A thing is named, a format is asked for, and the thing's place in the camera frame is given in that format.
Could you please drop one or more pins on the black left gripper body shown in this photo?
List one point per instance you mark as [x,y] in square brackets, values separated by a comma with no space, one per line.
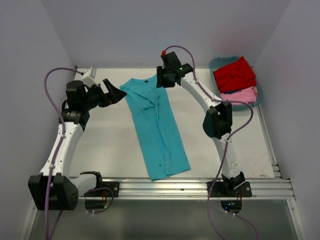
[96,97]

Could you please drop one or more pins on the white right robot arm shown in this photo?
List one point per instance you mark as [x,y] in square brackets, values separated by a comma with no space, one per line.
[218,119]

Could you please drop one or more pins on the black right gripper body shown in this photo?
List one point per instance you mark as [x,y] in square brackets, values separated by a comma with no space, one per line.
[163,77]

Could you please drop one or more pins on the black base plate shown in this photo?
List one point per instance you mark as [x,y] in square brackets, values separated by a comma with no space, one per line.
[111,188]
[219,190]

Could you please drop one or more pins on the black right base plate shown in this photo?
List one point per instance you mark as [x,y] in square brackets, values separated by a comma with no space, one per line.
[219,190]

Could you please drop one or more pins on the turquoise t shirt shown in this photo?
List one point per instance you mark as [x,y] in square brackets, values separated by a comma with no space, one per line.
[156,128]

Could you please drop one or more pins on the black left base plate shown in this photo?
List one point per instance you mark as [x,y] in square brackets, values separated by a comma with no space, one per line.
[111,188]

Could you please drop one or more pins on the aluminium mounting rail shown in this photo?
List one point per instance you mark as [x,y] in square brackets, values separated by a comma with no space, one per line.
[198,188]

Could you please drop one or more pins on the pink t shirt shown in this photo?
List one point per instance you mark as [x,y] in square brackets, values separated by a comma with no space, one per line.
[248,95]

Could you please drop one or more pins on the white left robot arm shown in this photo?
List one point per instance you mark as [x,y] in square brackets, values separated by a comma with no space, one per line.
[52,188]

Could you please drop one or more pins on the teal plastic basket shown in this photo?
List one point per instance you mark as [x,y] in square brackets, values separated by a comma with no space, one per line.
[219,62]

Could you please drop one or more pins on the red t shirt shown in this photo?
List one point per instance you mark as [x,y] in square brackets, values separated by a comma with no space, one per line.
[235,76]

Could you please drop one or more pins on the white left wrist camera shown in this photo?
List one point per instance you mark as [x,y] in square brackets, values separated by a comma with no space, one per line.
[88,77]

